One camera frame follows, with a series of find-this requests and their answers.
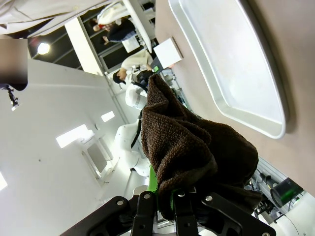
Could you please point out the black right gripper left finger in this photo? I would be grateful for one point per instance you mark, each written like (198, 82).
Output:
(145, 214)

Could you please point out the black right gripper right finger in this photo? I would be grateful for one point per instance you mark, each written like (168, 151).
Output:
(187, 214)

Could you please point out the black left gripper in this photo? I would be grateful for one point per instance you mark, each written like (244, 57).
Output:
(142, 76)

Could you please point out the dark brown cloth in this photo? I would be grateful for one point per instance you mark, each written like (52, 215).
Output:
(192, 147)

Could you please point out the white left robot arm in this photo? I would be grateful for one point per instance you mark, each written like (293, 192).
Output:
(128, 142)

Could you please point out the person in white shirt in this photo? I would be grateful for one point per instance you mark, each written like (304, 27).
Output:
(133, 65)

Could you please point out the person in dark clothes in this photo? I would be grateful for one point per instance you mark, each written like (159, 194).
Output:
(120, 30)

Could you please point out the rectangular ceiling light panel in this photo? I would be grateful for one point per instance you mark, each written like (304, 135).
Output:
(107, 116)
(71, 135)

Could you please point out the ceiling air vent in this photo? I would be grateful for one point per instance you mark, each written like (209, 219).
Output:
(97, 157)

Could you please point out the silver metal tray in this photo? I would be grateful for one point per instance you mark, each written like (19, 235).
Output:
(233, 61)

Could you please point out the black device with green light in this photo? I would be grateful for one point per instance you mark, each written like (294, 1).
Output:
(286, 190)

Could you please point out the round ceiling lamp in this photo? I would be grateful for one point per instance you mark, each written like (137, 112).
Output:
(43, 48)

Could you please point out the person in beige jacket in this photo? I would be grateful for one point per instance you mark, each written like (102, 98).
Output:
(37, 14)

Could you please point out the black ceiling mounted camera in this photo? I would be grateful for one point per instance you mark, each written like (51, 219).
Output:
(11, 97)

